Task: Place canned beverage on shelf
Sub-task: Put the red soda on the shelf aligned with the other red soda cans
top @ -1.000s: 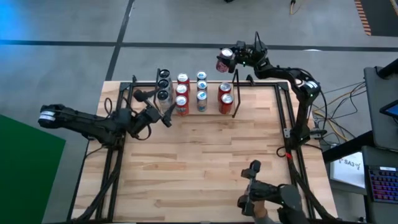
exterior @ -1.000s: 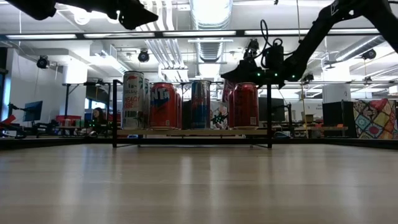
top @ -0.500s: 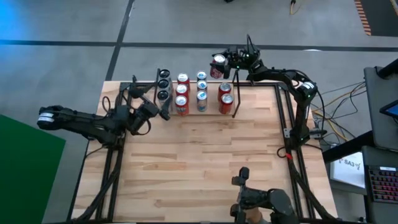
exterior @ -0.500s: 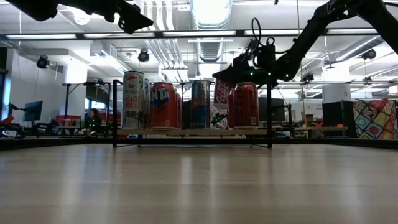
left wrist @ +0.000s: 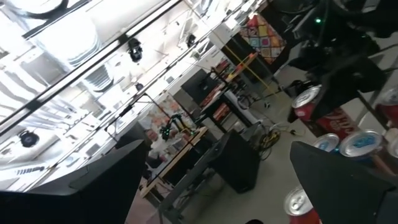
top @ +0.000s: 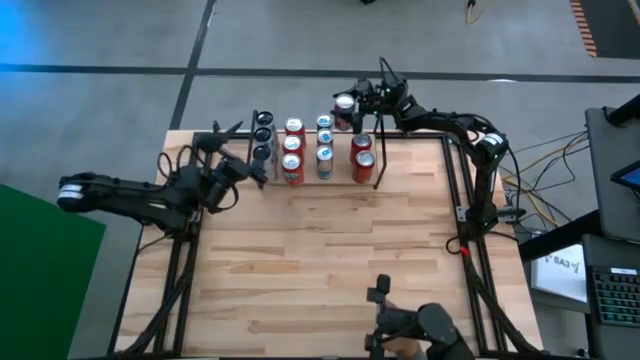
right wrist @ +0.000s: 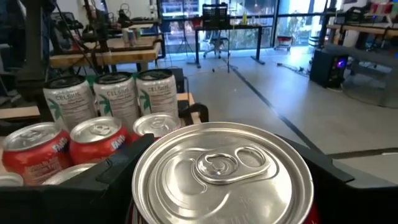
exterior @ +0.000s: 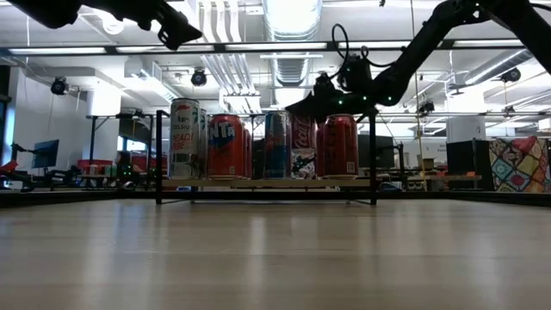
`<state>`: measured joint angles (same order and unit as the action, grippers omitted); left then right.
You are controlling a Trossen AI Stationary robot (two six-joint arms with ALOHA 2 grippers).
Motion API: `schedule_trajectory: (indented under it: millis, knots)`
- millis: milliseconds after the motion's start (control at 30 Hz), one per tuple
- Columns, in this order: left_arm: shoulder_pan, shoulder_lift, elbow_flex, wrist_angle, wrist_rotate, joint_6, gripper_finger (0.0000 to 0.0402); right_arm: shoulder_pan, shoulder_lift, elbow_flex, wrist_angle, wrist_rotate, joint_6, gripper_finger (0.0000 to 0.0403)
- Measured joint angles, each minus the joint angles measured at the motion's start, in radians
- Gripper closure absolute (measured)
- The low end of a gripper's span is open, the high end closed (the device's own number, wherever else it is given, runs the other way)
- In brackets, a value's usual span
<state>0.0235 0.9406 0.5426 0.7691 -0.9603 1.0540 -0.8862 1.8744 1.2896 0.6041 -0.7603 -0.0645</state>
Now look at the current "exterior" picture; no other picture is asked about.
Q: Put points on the black background robot arm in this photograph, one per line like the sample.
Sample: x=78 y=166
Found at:
x=64 y=176

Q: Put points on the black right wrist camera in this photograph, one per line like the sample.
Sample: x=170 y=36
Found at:
x=355 y=73

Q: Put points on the black background robot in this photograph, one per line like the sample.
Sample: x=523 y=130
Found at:
x=129 y=168

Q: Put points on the black standing table frame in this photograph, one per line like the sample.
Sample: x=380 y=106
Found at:
x=92 y=138

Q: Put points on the cardboard box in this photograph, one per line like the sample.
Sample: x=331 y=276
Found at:
x=428 y=163

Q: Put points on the black curved bar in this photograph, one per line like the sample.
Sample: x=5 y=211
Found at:
x=23 y=187

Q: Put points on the ceiling light strip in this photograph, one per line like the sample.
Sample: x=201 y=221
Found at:
x=56 y=51
x=374 y=44
x=275 y=46
x=163 y=48
x=486 y=43

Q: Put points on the computer monitor blue screen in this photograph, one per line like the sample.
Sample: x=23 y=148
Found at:
x=46 y=153

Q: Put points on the silver round ceiling duct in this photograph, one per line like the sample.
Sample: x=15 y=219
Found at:
x=292 y=43

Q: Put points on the red crate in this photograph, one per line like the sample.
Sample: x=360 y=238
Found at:
x=94 y=165

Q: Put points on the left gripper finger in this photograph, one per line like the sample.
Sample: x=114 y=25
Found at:
x=176 y=30

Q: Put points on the colourful patchwork quilt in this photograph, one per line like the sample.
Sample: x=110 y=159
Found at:
x=518 y=165

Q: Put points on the red Coca-Cola Star Wars can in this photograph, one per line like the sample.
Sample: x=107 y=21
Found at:
x=303 y=146

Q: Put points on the grey ceiling duct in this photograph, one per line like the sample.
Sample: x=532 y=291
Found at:
x=512 y=64

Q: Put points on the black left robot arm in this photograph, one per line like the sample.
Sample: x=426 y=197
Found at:
x=43 y=10

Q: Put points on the red can silver top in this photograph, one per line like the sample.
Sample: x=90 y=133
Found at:
x=248 y=150
x=341 y=146

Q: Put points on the wooden bench top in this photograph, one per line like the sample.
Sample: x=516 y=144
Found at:
x=462 y=177

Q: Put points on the black monitor back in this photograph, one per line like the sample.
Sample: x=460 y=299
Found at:
x=383 y=150

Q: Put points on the black camera on pole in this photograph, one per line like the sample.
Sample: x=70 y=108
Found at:
x=426 y=107

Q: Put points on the silver slim can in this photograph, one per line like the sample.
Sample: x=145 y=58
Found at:
x=277 y=146

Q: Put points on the white cylindrical tank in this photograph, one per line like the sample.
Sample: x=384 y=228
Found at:
x=466 y=129

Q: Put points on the red can blue letter print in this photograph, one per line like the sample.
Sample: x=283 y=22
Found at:
x=224 y=146

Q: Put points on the black cabinet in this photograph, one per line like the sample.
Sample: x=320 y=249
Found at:
x=460 y=159

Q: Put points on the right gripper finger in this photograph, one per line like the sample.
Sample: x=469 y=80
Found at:
x=318 y=105

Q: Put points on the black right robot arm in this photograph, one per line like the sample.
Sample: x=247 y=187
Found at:
x=452 y=34

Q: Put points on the red bar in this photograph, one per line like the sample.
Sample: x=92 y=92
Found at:
x=8 y=165

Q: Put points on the white ceiling pipes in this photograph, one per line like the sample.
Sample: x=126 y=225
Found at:
x=228 y=64

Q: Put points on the dark red beverage can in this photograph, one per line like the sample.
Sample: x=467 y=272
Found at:
x=320 y=150

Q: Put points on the black ceiling camera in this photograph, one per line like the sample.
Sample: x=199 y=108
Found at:
x=199 y=77
x=511 y=75
x=59 y=86

